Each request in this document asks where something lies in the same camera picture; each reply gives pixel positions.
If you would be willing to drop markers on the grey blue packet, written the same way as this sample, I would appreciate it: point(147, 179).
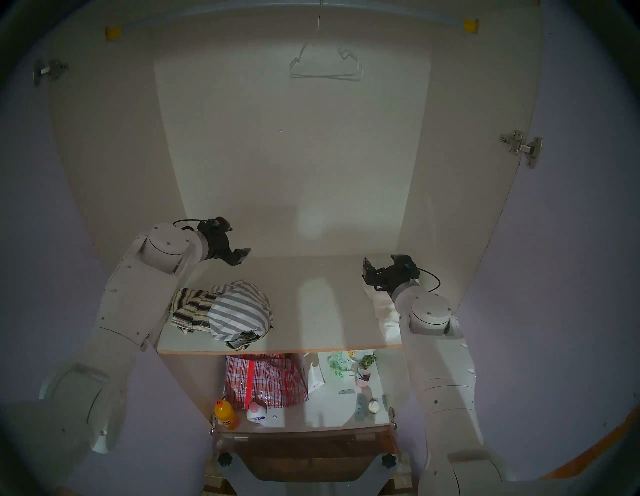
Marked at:
point(361, 406)

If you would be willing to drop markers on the orange bottle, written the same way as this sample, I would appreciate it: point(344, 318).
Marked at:
point(226, 415)

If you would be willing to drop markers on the black beige striped top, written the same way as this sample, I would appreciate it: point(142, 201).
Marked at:
point(192, 310)

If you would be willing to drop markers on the metal closet rod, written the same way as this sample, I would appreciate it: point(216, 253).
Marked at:
point(280, 12)

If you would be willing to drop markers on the green white crumpled wrapper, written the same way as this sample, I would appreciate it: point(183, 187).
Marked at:
point(341, 361)

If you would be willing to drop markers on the brown wooden drawer front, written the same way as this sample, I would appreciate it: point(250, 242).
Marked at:
point(305, 452)

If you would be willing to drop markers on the white round jar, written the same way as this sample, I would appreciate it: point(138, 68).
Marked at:
point(374, 406)

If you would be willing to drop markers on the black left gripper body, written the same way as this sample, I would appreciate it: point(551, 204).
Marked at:
point(219, 245)

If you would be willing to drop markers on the white carton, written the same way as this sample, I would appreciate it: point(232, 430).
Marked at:
point(315, 377)

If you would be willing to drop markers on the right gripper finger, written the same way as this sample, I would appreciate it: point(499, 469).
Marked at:
point(369, 272)

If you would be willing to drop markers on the yellow rod bracket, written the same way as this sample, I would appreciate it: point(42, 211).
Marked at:
point(113, 33)
point(470, 26)

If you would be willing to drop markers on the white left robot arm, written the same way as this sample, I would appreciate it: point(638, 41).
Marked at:
point(130, 310)

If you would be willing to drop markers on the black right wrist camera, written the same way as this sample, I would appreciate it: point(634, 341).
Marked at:
point(405, 265)

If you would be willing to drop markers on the metal door hinge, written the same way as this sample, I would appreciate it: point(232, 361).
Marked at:
point(522, 146)
point(50, 71)
point(391, 414)

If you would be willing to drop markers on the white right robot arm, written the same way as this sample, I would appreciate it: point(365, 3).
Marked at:
point(440, 360)

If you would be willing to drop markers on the pink cup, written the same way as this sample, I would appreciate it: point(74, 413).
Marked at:
point(362, 378)

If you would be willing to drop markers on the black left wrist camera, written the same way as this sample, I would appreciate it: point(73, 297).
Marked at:
point(219, 224)

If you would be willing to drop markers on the small green potted plant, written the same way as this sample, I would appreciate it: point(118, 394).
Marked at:
point(367, 361)

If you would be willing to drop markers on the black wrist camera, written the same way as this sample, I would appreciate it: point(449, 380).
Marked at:
point(405, 265)
point(219, 224)

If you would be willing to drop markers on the black base knob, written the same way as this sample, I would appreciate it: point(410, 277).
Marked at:
point(389, 461)
point(225, 460)

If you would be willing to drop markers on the lavender wardrobe door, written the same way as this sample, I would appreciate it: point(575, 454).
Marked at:
point(55, 225)
point(575, 275)

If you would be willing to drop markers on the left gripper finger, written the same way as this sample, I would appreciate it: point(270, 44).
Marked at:
point(240, 256)

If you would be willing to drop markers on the red plaid woven bag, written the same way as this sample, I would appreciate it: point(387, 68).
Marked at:
point(265, 380)

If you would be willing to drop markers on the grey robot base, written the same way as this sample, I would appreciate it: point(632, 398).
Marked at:
point(310, 487)

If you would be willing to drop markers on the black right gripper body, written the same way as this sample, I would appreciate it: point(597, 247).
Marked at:
point(387, 280)

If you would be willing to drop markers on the grey white striped top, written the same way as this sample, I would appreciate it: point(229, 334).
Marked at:
point(240, 312)

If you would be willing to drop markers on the white pink lotion bottle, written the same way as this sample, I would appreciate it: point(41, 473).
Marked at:
point(256, 414)

